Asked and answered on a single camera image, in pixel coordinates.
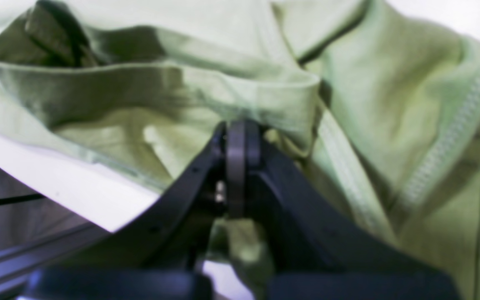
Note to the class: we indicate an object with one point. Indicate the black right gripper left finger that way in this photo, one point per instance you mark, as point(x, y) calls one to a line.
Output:
point(159, 255)

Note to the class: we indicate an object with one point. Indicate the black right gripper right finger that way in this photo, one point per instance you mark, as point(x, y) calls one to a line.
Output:
point(318, 253)

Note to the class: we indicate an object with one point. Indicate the green t-shirt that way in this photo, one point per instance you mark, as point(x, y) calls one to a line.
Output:
point(380, 111)

